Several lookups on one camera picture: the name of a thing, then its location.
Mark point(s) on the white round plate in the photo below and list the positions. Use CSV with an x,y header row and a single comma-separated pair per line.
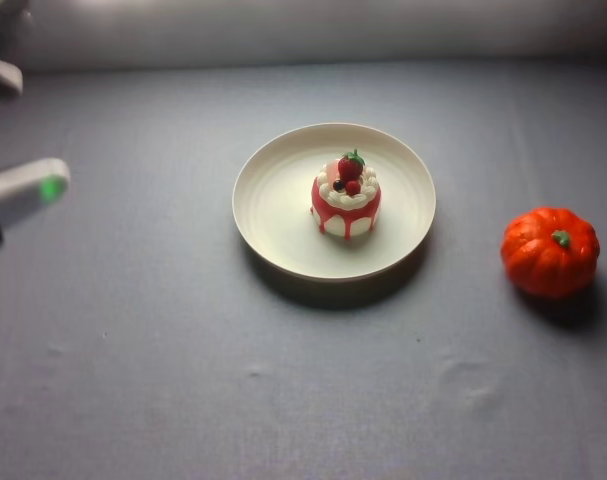
x,y
283,215

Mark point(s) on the toy cake with strawberry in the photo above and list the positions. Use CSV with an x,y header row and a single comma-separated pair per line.
x,y
345,210

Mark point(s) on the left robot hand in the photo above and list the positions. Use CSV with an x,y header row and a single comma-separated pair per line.
x,y
28,185

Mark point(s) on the white backdrop panel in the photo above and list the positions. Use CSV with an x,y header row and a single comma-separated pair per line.
x,y
333,30

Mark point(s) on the orange toy pumpkin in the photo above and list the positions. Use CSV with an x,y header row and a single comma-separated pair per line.
x,y
543,260

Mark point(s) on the grey table cloth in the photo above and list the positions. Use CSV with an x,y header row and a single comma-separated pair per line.
x,y
183,375

